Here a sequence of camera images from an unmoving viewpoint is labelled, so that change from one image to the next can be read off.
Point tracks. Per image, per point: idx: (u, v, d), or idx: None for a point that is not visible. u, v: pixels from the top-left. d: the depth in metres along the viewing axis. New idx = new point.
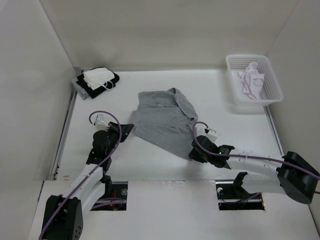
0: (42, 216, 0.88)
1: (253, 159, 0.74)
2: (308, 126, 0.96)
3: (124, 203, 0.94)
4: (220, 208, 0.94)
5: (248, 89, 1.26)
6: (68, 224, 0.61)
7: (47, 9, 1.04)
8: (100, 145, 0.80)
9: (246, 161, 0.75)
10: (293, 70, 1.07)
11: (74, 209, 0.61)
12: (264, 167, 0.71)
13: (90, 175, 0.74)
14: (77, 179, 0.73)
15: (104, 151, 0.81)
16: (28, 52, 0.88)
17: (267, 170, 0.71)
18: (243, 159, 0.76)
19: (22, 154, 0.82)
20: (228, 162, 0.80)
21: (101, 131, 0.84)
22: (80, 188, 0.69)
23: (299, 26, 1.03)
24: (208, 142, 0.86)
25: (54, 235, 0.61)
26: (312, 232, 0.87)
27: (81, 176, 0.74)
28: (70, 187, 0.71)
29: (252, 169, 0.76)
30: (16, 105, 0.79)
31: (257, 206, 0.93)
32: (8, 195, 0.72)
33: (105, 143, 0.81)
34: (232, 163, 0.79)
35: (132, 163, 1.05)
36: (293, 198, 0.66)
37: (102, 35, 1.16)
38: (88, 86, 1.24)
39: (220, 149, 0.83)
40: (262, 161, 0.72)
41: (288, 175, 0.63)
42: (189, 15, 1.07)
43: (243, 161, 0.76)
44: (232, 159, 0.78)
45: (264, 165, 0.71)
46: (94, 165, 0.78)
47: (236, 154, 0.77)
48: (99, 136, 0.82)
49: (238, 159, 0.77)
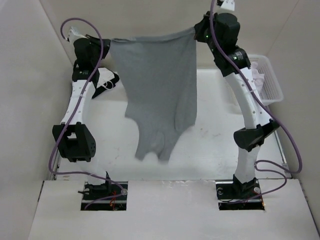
0: (41, 216, 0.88)
1: (254, 99, 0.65)
2: (308, 125, 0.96)
3: (124, 204, 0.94)
4: (220, 208, 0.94)
5: None
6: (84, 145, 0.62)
7: (47, 9, 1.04)
8: (83, 53, 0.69)
9: (249, 92, 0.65)
10: (293, 69, 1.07)
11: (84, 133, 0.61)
12: (253, 113, 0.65)
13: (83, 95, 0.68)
14: (70, 101, 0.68)
15: (90, 62, 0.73)
16: (29, 53, 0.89)
17: (248, 108, 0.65)
18: (246, 88, 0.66)
19: (23, 153, 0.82)
20: (231, 75, 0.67)
21: (81, 39, 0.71)
22: (79, 111, 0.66)
23: (298, 25, 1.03)
24: (224, 32, 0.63)
25: (74, 151, 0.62)
26: (312, 232, 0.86)
27: (73, 98, 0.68)
28: (67, 112, 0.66)
29: (239, 99, 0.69)
30: (17, 104, 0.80)
31: (257, 206, 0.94)
32: (8, 195, 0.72)
33: (88, 44, 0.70)
34: (231, 78, 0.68)
35: (132, 163, 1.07)
36: (237, 143, 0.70)
37: (102, 35, 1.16)
38: None
39: (234, 52, 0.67)
40: (257, 107, 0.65)
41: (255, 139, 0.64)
42: (189, 15, 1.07)
43: (245, 91, 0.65)
44: (238, 77, 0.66)
45: (254, 111, 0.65)
46: (83, 81, 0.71)
47: (243, 77, 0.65)
48: (80, 46, 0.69)
49: (242, 84, 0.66)
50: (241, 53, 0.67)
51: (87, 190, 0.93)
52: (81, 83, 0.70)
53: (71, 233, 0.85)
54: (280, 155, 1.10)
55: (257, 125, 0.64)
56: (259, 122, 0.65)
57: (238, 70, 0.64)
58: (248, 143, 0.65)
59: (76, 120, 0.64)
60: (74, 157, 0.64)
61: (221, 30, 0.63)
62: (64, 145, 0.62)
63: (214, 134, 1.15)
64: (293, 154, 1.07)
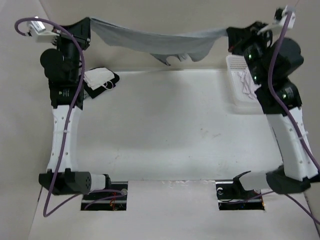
0: (41, 216, 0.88)
1: (302, 147, 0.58)
2: None
3: (124, 203, 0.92)
4: (220, 208, 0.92)
5: (249, 89, 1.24)
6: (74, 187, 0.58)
7: (47, 9, 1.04)
8: (58, 74, 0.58)
9: (298, 140, 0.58)
10: (293, 69, 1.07)
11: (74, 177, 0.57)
12: (299, 164, 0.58)
13: (67, 130, 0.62)
14: (55, 139, 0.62)
15: (69, 80, 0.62)
16: (29, 53, 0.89)
17: (295, 157, 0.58)
18: (294, 134, 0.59)
19: (23, 154, 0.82)
20: (277, 117, 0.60)
21: (50, 52, 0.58)
22: (66, 152, 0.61)
23: (298, 26, 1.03)
24: (279, 69, 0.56)
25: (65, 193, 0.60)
26: (312, 232, 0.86)
27: (58, 135, 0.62)
28: (52, 154, 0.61)
29: (282, 143, 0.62)
30: (17, 105, 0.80)
31: (257, 206, 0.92)
32: (8, 195, 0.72)
33: (60, 64, 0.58)
34: (277, 119, 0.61)
35: (132, 163, 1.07)
36: (273, 189, 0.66)
37: (102, 34, 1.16)
38: (87, 86, 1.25)
39: (283, 87, 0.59)
40: (304, 157, 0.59)
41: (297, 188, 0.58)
42: (189, 15, 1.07)
43: (292, 137, 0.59)
44: (286, 121, 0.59)
45: (300, 162, 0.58)
46: (68, 108, 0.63)
47: (293, 122, 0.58)
48: (54, 65, 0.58)
49: (289, 128, 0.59)
50: (292, 88, 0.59)
51: None
52: (63, 113, 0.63)
53: (71, 233, 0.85)
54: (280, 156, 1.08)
55: (302, 178, 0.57)
56: (305, 174, 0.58)
57: (288, 114, 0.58)
58: (287, 190, 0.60)
59: (63, 163, 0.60)
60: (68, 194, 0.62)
61: (277, 65, 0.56)
62: (56, 190, 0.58)
63: (214, 134, 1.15)
64: None
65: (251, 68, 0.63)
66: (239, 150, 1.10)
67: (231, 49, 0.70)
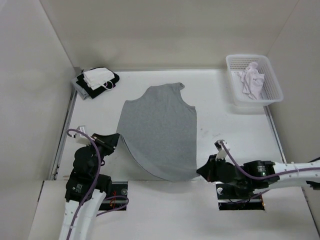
0: (41, 217, 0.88)
1: (304, 171, 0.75)
2: (308, 126, 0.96)
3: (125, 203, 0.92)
4: (220, 208, 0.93)
5: (248, 89, 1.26)
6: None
7: (47, 10, 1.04)
8: (82, 166, 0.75)
9: (299, 174, 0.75)
10: (293, 69, 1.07)
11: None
12: (318, 176, 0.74)
13: (73, 225, 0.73)
14: (61, 232, 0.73)
15: (88, 174, 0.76)
16: (29, 53, 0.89)
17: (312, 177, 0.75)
18: (293, 173, 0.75)
19: (23, 153, 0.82)
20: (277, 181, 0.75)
21: (80, 151, 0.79)
22: None
23: (298, 26, 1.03)
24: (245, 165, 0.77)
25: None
26: (312, 231, 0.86)
27: (65, 230, 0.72)
28: None
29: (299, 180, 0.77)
30: (17, 105, 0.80)
31: (257, 206, 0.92)
32: (8, 195, 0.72)
33: (85, 161, 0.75)
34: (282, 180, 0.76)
35: (132, 163, 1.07)
36: None
37: (102, 34, 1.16)
38: (87, 85, 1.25)
39: (257, 168, 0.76)
40: (313, 172, 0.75)
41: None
42: (189, 15, 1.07)
43: (296, 175, 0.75)
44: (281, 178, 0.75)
45: (316, 174, 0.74)
46: (77, 205, 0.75)
47: (285, 172, 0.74)
48: (80, 160, 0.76)
49: (288, 175, 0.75)
50: (262, 166, 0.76)
51: None
52: (73, 208, 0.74)
53: None
54: (280, 155, 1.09)
55: None
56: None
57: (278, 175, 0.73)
58: None
59: None
60: None
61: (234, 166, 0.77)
62: None
63: (214, 134, 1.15)
64: (293, 154, 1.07)
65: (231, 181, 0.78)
66: (239, 150, 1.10)
67: (209, 178, 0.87)
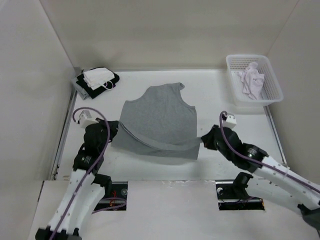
0: (41, 217, 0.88)
1: (293, 180, 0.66)
2: (308, 126, 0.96)
3: (125, 203, 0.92)
4: (219, 208, 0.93)
5: (248, 89, 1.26)
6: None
7: (47, 10, 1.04)
8: (92, 137, 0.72)
9: (285, 178, 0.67)
10: (293, 69, 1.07)
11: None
12: (303, 194, 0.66)
13: (76, 193, 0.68)
14: (63, 201, 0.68)
15: (96, 148, 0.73)
16: (29, 54, 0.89)
17: (296, 190, 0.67)
18: (279, 174, 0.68)
19: (23, 153, 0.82)
20: (257, 170, 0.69)
21: (92, 124, 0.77)
22: (68, 213, 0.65)
23: (298, 26, 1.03)
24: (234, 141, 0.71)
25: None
26: (312, 231, 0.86)
27: (69, 194, 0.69)
28: (57, 212, 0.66)
29: (281, 185, 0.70)
30: (17, 105, 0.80)
31: (257, 206, 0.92)
32: (8, 195, 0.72)
33: (98, 131, 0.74)
34: (262, 173, 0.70)
35: (131, 163, 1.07)
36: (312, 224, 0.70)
37: (102, 34, 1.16)
38: (88, 85, 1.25)
39: (248, 149, 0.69)
40: (302, 188, 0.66)
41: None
42: (189, 15, 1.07)
43: (281, 178, 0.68)
44: (265, 170, 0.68)
45: (303, 191, 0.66)
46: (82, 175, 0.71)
47: (271, 168, 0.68)
48: (91, 131, 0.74)
49: (273, 172, 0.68)
50: (255, 149, 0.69)
51: None
52: (78, 177, 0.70)
53: None
54: (280, 156, 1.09)
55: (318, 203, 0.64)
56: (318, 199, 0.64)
57: (261, 164, 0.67)
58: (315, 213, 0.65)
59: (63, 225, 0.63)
60: None
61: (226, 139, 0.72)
62: None
63: None
64: (293, 154, 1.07)
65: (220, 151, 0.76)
66: None
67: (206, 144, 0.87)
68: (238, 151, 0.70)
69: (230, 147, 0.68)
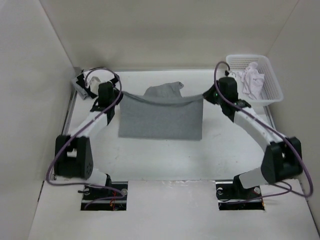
0: (41, 217, 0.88)
1: (258, 123, 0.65)
2: (308, 126, 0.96)
3: (124, 203, 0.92)
4: (220, 208, 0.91)
5: (248, 89, 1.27)
6: (80, 157, 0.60)
7: (47, 10, 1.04)
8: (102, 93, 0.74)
9: (252, 121, 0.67)
10: (293, 69, 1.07)
11: (85, 144, 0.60)
12: (262, 135, 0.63)
13: (95, 120, 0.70)
14: (82, 123, 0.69)
15: (108, 101, 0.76)
16: (29, 54, 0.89)
17: (258, 134, 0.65)
18: (249, 117, 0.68)
19: (23, 154, 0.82)
20: (235, 114, 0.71)
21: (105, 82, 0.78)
22: (88, 129, 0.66)
23: (298, 26, 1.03)
24: (233, 88, 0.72)
25: (66, 172, 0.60)
26: (312, 231, 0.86)
27: (86, 120, 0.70)
28: (76, 129, 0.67)
29: (250, 131, 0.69)
30: (17, 105, 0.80)
31: (257, 206, 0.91)
32: (8, 195, 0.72)
33: (113, 85, 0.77)
34: (238, 117, 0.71)
35: (132, 163, 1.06)
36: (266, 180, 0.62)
37: (102, 34, 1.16)
38: (87, 86, 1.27)
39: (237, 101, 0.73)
40: (264, 129, 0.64)
41: (287, 168, 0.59)
42: (189, 15, 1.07)
43: (250, 120, 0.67)
44: (239, 114, 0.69)
45: (262, 132, 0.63)
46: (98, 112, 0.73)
47: (247, 112, 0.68)
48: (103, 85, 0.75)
49: (246, 117, 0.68)
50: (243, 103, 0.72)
51: (87, 190, 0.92)
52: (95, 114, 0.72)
53: (71, 233, 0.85)
54: None
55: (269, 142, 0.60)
56: (272, 140, 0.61)
57: (239, 108, 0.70)
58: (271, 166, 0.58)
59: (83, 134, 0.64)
60: (69, 177, 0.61)
61: (222, 87, 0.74)
62: (61, 161, 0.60)
63: (215, 134, 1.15)
64: None
65: (218, 101, 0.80)
66: (239, 150, 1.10)
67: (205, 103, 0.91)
68: (228, 99, 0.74)
69: (221, 95, 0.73)
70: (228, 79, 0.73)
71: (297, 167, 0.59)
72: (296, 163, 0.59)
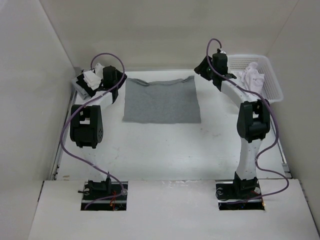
0: (41, 217, 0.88)
1: (239, 89, 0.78)
2: (308, 125, 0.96)
3: (124, 204, 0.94)
4: (220, 208, 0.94)
5: (248, 89, 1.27)
6: (93, 121, 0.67)
7: (47, 10, 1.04)
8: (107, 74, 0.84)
9: (235, 88, 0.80)
10: (293, 69, 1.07)
11: (96, 112, 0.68)
12: (240, 97, 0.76)
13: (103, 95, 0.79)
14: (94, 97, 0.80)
15: (113, 82, 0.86)
16: (30, 54, 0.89)
17: (238, 97, 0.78)
18: (233, 85, 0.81)
19: (23, 154, 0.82)
20: (223, 85, 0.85)
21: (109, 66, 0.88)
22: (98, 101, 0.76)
23: (298, 26, 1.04)
24: (222, 64, 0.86)
25: (79, 136, 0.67)
26: (313, 232, 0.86)
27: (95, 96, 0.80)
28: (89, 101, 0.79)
29: (234, 98, 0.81)
30: (17, 105, 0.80)
31: (257, 206, 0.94)
32: (9, 194, 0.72)
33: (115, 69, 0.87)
34: (225, 86, 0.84)
35: (132, 163, 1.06)
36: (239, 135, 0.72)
37: (102, 34, 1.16)
38: (88, 85, 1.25)
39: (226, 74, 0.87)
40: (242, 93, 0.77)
41: (257, 124, 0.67)
42: (189, 15, 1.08)
43: (232, 87, 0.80)
44: (225, 83, 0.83)
45: (241, 96, 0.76)
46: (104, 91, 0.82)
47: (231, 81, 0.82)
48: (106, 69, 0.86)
49: (230, 85, 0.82)
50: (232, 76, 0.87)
51: (87, 190, 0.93)
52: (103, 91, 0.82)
53: (71, 233, 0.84)
54: (280, 155, 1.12)
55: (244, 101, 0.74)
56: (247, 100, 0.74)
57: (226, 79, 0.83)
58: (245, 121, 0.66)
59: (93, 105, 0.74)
60: (81, 142, 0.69)
61: (214, 63, 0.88)
62: (76, 127, 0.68)
63: (215, 134, 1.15)
64: (293, 153, 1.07)
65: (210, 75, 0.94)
66: (239, 150, 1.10)
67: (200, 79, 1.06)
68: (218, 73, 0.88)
69: (212, 68, 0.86)
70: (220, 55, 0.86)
71: (264, 124, 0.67)
72: (264, 120, 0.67)
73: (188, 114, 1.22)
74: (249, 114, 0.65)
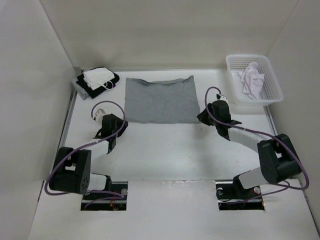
0: (41, 217, 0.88)
1: (249, 132, 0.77)
2: (308, 126, 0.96)
3: (124, 203, 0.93)
4: (220, 208, 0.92)
5: (248, 89, 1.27)
6: (79, 169, 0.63)
7: (47, 10, 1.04)
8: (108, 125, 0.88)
9: (243, 131, 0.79)
10: (293, 69, 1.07)
11: (85, 159, 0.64)
12: (253, 139, 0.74)
13: (98, 142, 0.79)
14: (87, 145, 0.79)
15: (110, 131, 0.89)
16: (29, 54, 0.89)
17: (251, 139, 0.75)
18: (241, 129, 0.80)
19: (23, 154, 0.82)
20: (229, 131, 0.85)
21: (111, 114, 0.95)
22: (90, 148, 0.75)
23: (298, 26, 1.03)
24: (224, 113, 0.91)
25: (60, 184, 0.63)
26: (312, 232, 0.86)
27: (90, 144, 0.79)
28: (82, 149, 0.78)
29: (246, 141, 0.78)
30: (17, 105, 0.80)
31: (257, 206, 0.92)
32: (8, 194, 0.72)
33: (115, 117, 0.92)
34: (232, 132, 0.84)
35: (132, 163, 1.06)
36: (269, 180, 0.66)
37: (102, 34, 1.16)
38: (88, 86, 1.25)
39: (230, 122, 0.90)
40: (254, 134, 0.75)
41: (285, 165, 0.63)
42: (189, 15, 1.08)
43: (241, 131, 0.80)
44: (232, 130, 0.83)
45: (254, 137, 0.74)
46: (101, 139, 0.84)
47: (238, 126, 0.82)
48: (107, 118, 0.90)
49: (237, 130, 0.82)
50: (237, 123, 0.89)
51: None
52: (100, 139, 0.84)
53: (71, 233, 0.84)
54: None
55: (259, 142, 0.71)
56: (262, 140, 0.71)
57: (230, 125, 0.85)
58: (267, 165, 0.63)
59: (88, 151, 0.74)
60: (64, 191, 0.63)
61: (215, 111, 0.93)
62: (59, 175, 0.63)
63: (215, 134, 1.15)
64: None
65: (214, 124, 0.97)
66: (239, 150, 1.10)
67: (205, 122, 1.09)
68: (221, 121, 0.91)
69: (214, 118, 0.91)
70: (220, 103, 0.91)
71: (293, 162, 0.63)
72: (291, 157, 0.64)
73: (188, 114, 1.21)
74: (270, 157, 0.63)
